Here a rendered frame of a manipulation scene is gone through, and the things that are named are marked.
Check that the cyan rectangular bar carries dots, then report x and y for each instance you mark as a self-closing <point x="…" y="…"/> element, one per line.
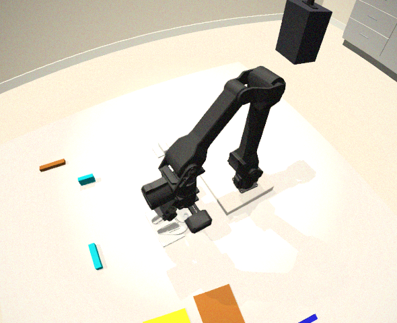
<point x="95" y="256"/>

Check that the cyan rectangular block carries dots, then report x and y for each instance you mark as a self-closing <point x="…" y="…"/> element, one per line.
<point x="86" y="179"/>

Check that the blue thin bar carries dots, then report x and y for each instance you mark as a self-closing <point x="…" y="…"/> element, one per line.
<point x="309" y="319"/>

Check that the yellow flat bar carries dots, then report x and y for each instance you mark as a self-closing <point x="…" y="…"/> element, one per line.
<point x="179" y="316"/>

